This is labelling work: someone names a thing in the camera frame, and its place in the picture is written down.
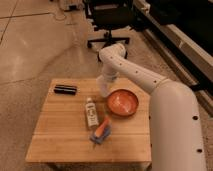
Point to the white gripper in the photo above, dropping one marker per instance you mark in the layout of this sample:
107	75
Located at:
109	76

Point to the translucent white cup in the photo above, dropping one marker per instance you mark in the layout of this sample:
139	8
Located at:
103	86

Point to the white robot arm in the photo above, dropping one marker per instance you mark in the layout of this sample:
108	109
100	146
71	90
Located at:
175	127

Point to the orange ceramic bowl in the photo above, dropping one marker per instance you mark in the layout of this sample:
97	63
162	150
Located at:
122	102

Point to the white plastic bottle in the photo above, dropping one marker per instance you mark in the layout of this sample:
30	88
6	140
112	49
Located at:
91	113

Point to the black rectangular case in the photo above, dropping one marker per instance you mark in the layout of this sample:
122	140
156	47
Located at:
65	89

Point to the orange carrot toy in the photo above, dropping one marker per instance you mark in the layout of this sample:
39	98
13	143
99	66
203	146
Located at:
99	131

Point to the wooden folding table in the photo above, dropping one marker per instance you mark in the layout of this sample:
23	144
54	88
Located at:
61	134

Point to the black office chair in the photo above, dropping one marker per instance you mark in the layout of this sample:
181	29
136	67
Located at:
109	15

